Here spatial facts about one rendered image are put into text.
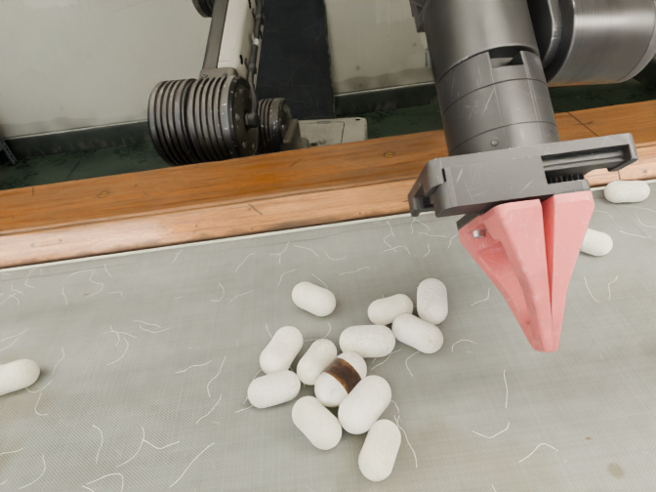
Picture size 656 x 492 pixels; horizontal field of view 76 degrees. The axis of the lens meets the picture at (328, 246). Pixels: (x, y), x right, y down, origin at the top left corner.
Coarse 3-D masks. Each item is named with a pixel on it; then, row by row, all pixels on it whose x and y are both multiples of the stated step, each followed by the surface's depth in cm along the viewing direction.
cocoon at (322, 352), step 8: (312, 344) 28; (320, 344) 28; (328, 344) 28; (312, 352) 27; (320, 352) 27; (328, 352) 27; (336, 352) 28; (304, 360) 27; (312, 360) 27; (320, 360) 27; (328, 360) 27; (304, 368) 27; (312, 368) 26; (320, 368) 27; (304, 376) 27; (312, 376) 26; (312, 384) 27
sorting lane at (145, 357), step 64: (128, 256) 40; (192, 256) 39; (256, 256) 38; (320, 256) 37; (384, 256) 36; (448, 256) 35; (640, 256) 33; (0, 320) 35; (64, 320) 34; (128, 320) 34; (192, 320) 33; (256, 320) 32; (320, 320) 32; (448, 320) 30; (512, 320) 30; (576, 320) 29; (640, 320) 29; (64, 384) 30; (128, 384) 29; (192, 384) 29; (448, 384) 27; (512, 384) 26; (576, 384) 26; (640, 384) 25; (0, 448) 27; (64, 448) 26; (128, 448) 26; (192, 448) 25; (256, 448) 25; (448, 448) 24; (512, 448) 23; (576, 448) 23; (640, 448) 23
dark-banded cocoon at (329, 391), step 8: (344, 352) 27; (352, 352) 27; (352, 360) 26; (360, 360) 26; (360, 368) 26; (320, 376) 26; (328, 376) 25; (360, 376) 26; (320, 384) 25; (328, 384) 25; (336, 384) 25; (320, 392) 25; (328, 392) 25; (336, 392) 25; (344, 392) 25; (320, 400) 25; (328, 400) 25; (336, 400) 25
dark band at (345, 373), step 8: (336, 360) 26; (344, 360) 26; (328, 368) 26; (336, 368) 26; (344, 368) 26; (352, 368) 26; (336, 376) 25; (344, 376) 25; (352, 376) 26; (344, 384) 25; (352, 384) 26
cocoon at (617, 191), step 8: (608, 184) 38; (616, 184) 37; (624, 184) 37; (632, 184) 37; (640, 184) 37; (608, 192) 37; (616, 192) 37; (624, 192) 37; (632, 192) 37; (640, 192) 36; (648, 192) 37; (608, 200) 38; (616, 200) 37; (624, 200) 37; (632, 200) 37; (640, 200) 37
